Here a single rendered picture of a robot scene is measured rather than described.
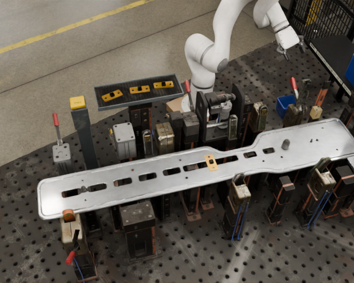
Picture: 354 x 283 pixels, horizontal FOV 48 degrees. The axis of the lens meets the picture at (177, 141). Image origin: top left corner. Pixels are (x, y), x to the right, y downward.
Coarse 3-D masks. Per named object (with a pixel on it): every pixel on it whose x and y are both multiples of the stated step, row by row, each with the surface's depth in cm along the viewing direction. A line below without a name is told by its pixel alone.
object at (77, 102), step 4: (80, 96) 169; (72, 100) 167; (76, 100) 167; (80, 100) 167; (84, 100) 168; (72, 104) 165; (76, 104) 165; (80, 104) 165; (84, 104) 165; (72, 108) 165
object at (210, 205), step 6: (204, 162) 171; (204, 186) 181; (210, 186) 179; (204, 192) 183; (210, 192) 183; (204, 198) 186; (210, 198) 191; (204, 204) 189; (210, 204) 189; (204, 210) 187
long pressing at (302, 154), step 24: (336, 120) 185; (264, 144) 175; (312, 144) 175; (336, 144) 176; (96, 168) 164; (120, 168) 165; (144, 168) 165; (168, 168) 165; (240, 168) 166; (264, 168) 167; (288, 168) 167; (48, 192) 156; (96, 192) 157; (120, 192) 157; (144, 192) 158; (168, 192) 158; (48, 216) 150
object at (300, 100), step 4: (304, 80) 170; (308, 80) 170; (304, 84) 170; (308, 84) 170; (300, 88) 173; (304, 88) 171; (308, 88) 168; (312, 88) 169; (300, 92) 174; (304, 92) 174; (308, 92) 173; (300, 96) 174; (304, 96) 176; (300, 100) 175; (304, 100) 177; (296, 104) 179; (300, 104) 177; (304, 104) 178; (304, 108) 179
